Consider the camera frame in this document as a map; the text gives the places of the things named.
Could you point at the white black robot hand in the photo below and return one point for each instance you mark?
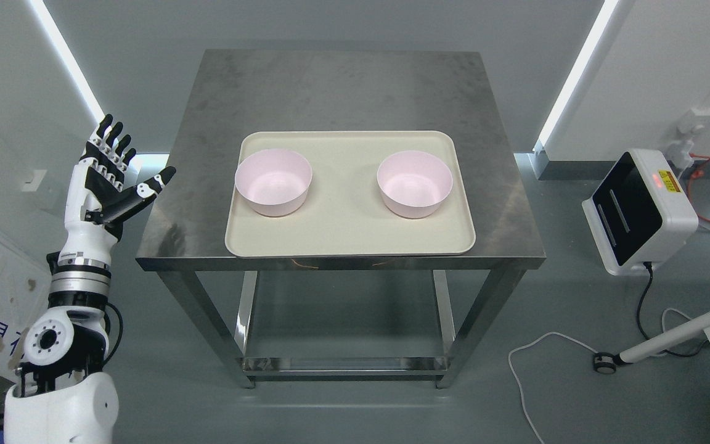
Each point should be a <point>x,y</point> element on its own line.
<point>98,202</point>

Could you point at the pink bowl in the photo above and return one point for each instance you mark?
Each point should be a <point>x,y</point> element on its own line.
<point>413,184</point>
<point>274,182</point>

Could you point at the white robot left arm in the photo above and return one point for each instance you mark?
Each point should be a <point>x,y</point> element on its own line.
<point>62,394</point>

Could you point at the stainless steel table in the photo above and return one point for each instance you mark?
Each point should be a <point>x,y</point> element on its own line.
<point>393,319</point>

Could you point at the cream plastic tray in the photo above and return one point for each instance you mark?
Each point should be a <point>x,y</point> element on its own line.
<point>344,214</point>

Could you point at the white stand leg with caster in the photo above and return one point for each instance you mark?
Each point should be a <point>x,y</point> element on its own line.
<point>607,363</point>

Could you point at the white black charging device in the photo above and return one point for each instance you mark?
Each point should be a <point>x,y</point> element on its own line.
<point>639,214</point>

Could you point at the white wall socket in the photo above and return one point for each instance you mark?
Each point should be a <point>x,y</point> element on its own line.
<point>689,127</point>

